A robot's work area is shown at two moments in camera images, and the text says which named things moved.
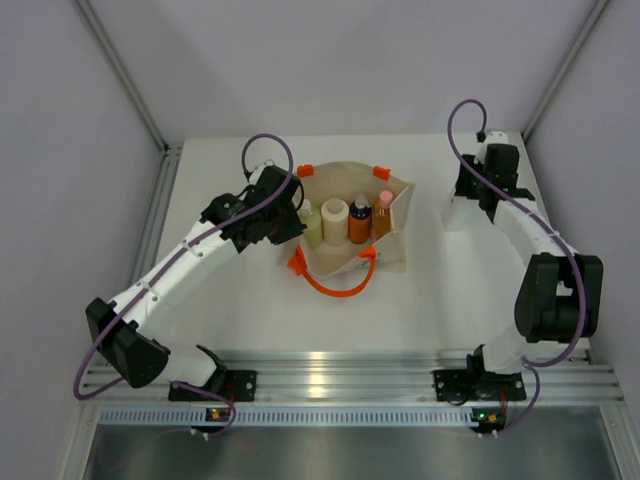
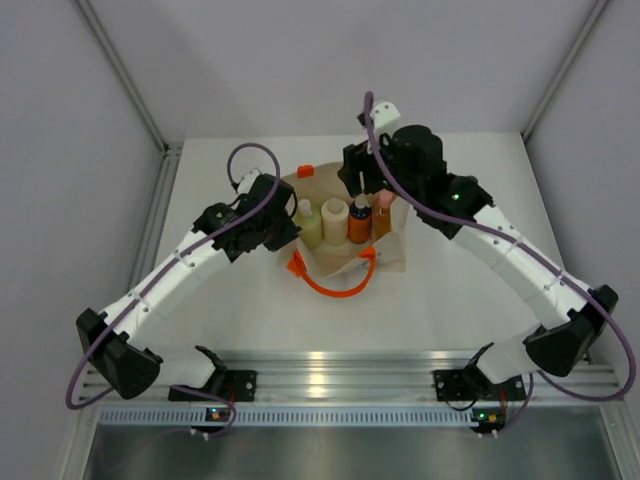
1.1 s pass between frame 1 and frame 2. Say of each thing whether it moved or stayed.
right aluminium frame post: stayed
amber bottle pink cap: stayed
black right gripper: moved
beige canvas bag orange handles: stayed
